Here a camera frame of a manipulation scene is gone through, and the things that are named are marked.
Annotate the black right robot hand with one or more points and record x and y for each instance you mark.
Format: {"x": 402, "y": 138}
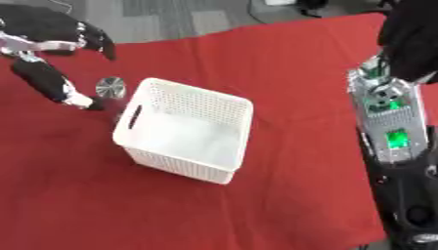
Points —
{"x": 411, "y": 35}

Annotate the white perforated plastic basket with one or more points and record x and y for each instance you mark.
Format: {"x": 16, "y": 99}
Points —
{"x": 185, "y": 130}

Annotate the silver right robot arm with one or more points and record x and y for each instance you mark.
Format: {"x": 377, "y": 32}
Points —
{"x": 393, "y": 136}

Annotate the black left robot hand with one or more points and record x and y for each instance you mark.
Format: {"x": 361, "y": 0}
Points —
{"x": 40, "y": 29}

